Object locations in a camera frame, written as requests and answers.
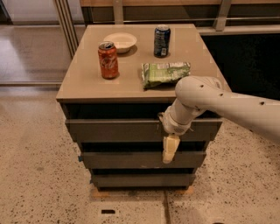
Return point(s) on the grey drawer cabinet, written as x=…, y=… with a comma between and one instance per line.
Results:
x=84, y=94

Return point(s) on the white bowl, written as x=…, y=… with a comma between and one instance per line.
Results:
x=123, y=41

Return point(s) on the grey bottom drawer front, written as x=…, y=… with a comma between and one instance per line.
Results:
x=143, y=180

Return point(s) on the green chip bag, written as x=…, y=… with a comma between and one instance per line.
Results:
x=155, y=74

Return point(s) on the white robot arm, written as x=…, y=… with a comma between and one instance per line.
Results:
x=197, y=94

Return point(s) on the grey drawer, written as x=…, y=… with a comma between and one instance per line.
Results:
x=136, y=130
x=141, y=160
x=143, y=180

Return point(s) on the grey middle drawer front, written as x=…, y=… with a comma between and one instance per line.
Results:
x=141, y=160

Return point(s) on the wooden base board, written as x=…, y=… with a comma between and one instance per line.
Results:
x=106, y=192

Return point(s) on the grey top drawer front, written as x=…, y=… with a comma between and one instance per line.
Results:
x=136, y=130

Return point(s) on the dark blue soda can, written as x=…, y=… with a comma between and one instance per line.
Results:
x=162, y=40

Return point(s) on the red soda can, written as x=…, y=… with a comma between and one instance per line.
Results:
x=108, y=60

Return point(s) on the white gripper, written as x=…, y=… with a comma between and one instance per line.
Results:
x=174, y=126

